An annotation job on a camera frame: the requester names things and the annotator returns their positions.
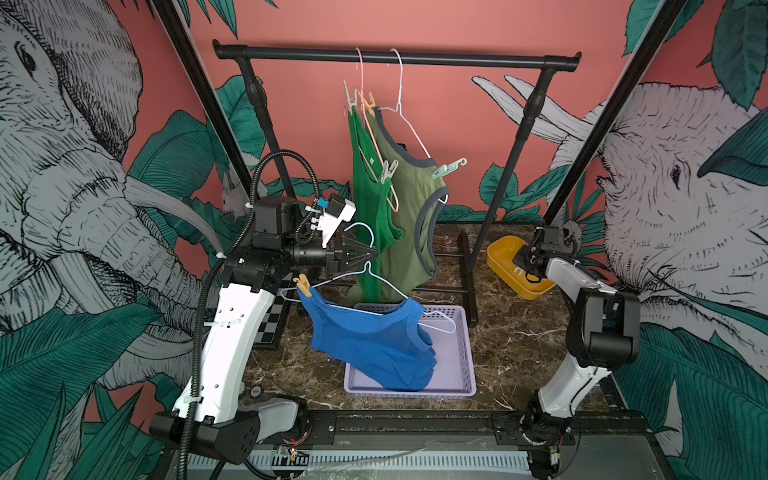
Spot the light blue wire hanger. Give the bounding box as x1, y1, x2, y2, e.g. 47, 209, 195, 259
279, 221, 458, 336

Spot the wooden clothespin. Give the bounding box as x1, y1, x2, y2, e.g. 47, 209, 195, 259
293, 273, 312, 298
358, 91, 377, 116

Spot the blue tank top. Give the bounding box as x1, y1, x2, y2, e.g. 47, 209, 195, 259
299, 288, 437, 391

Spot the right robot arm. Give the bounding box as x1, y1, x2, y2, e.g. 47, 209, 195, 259
515, 225, 640, 419

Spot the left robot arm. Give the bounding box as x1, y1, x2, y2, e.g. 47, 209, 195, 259
150, 149, 378, 479

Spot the green tank top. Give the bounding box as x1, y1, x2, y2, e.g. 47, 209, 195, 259
348, 108, 403, 277

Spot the olive tank top grey trim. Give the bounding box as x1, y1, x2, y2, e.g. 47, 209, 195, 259
372, 107, 450, 293

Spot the yellow plastic bowl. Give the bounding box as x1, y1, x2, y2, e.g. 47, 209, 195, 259
486, 236, 555, 300

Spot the checkerboard calibration plate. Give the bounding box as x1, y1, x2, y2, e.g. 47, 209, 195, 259
253, 296, 290, 350

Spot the lavender plastic basket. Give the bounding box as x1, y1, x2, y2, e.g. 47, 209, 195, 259
344, 305, 477, 399

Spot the wooden clothespin on olive top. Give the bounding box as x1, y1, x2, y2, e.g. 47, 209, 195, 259
358, 91, 377, 116

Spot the black clothes rack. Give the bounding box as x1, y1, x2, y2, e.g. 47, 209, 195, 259
212, 40, 582, 328

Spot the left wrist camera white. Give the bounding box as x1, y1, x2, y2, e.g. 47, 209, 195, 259
305, 194, 356, 248

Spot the pink wire hanger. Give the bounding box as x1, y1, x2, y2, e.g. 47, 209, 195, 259
355, 47, 391, 185

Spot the white wire hanger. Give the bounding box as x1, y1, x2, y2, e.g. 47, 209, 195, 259
380, 48, 450, 205

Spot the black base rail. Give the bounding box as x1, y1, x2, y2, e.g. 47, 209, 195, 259
265, 410, 651, 449

